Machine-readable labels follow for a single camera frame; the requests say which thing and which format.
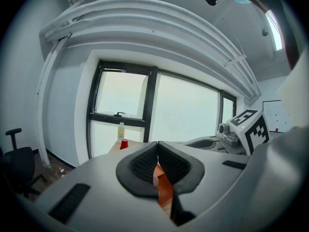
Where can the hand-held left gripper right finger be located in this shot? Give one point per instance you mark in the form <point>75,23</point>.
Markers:
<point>212,178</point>

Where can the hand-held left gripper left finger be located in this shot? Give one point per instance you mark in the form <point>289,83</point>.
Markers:
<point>101,194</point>

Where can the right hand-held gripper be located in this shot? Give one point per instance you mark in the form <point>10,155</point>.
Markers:
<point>248,134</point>

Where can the orange wooden box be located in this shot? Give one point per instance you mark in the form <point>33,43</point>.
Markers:
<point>165,185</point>

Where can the white paper scrap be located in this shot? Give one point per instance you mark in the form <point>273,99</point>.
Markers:
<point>62,170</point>

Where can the red plastic cup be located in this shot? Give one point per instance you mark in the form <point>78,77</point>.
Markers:
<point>124,144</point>

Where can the clear bottle with yellow label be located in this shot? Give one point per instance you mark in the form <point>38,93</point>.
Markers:
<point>121,132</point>

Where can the black office chair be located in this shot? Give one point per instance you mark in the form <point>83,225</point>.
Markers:
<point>19,163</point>

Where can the person's cream shirt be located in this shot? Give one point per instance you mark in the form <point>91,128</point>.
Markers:
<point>297,93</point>

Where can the white vertical pipe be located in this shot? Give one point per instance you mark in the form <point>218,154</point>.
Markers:
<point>43,105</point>

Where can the grey ceiling dome sensor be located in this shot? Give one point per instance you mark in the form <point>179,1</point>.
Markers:
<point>265,32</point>

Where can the ceiling light panel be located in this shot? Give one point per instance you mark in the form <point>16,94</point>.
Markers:
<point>275,33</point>

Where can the black window frame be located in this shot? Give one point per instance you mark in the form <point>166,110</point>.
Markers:
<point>152,100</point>

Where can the white wall board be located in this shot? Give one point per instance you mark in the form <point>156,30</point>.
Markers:
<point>277,115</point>

